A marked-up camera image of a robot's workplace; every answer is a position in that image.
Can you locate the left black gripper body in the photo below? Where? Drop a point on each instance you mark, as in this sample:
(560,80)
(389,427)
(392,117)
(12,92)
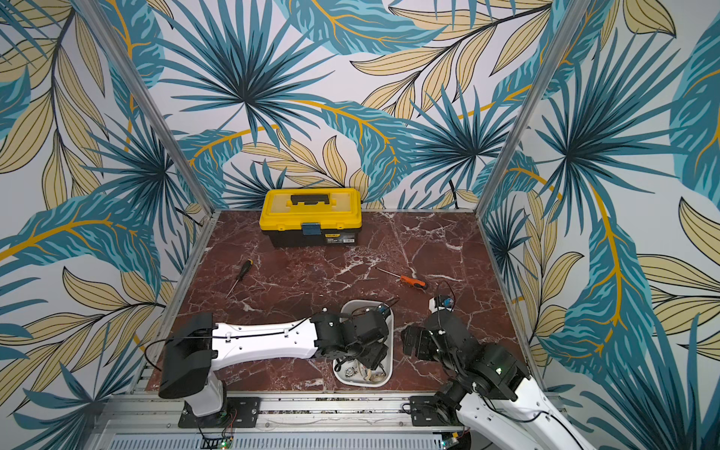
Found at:
(372,353)

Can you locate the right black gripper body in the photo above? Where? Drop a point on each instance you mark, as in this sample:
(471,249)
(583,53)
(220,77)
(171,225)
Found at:
(416,342)

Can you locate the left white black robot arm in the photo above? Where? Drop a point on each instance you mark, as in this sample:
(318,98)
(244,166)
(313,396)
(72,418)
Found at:
(202,347)

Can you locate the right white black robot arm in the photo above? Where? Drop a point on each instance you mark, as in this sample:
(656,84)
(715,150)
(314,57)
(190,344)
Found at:
(489,391)

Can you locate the white plastic storage tray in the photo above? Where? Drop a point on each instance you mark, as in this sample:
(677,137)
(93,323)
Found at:
(368,378)

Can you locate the yellow black toolbox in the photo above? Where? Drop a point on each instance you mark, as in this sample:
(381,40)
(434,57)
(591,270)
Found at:
(297,218)

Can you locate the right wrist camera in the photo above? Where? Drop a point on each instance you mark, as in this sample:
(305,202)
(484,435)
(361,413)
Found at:
(442,303)

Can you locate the orange handled screwdriver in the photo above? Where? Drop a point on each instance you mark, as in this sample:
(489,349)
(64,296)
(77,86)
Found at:
(409,281)

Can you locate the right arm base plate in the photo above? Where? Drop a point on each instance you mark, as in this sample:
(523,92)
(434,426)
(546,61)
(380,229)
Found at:
(429,411)

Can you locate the black handled screwdriver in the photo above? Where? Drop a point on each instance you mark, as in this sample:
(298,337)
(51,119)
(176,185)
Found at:
(244,270)

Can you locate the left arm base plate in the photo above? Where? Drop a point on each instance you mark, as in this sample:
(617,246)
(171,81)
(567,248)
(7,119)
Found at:
(236,412)

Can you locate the left aluminium corner post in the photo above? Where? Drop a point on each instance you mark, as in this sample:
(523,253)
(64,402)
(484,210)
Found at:
(100,25)

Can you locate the aluminium corner post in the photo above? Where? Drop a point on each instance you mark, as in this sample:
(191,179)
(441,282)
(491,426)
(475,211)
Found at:
(100,25)
(562,38)

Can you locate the right aluminium corner post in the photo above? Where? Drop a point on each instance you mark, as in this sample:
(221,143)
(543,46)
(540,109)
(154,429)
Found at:
(562,38)

